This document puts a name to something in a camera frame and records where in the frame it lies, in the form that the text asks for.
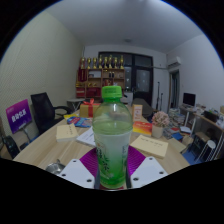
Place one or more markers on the grey armchair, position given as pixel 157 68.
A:
pixel 145 106

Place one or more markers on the blue printed book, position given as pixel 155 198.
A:
pixel 79 121

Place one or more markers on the gift box with red ribbon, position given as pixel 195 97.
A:
pixel 86 110

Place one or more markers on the white round stool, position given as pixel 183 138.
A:
pixel 210 144

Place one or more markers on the white booklet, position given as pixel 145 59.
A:
pixel 87 137

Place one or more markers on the black computer monitor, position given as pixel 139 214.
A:
pixel 189 99

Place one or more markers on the black framed glass door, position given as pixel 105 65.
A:
pixel 143 76

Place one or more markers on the green drink bottle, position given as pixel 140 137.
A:
pixel 112 140

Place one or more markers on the black office chair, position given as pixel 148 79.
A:
pixel 43 110

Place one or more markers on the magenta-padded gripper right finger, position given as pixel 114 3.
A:
pixel 146 170

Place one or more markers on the black chair with armrest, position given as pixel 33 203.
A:
pixel 10 145

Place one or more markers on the cluttered wooden side desk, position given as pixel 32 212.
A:
pixel 210 121

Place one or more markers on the standing orange card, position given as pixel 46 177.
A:
pixel 137 112

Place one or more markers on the white wall air conditioner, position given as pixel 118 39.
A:
pixel 174 61

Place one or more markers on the wooden shelf unit with trophies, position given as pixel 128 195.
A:
pixel 96 80

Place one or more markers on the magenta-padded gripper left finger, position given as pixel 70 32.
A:
pixel 78 172

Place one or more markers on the pink flowers in white pot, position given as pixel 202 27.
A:
pixel 160 120

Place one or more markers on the small round white table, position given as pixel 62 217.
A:
pixel 75 101

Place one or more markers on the small beige book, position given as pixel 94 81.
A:
pixel 66 132

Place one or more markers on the purple sign board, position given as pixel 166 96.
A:
pixel 19 116

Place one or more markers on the orange red book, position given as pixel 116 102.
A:
pixel 142 128

